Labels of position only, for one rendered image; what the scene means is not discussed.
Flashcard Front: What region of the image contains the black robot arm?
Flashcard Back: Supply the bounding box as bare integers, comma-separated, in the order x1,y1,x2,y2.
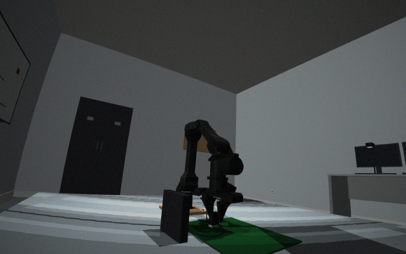
176,120,244,209

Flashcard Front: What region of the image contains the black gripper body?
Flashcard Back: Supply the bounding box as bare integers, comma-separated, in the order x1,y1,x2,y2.
194,174,243,203

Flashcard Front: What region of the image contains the black square panel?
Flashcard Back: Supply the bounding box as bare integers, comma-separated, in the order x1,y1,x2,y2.
160,190,191,244

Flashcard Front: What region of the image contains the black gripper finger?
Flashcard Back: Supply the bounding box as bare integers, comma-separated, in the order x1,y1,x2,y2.
200,197,216,216
216,201,231,222

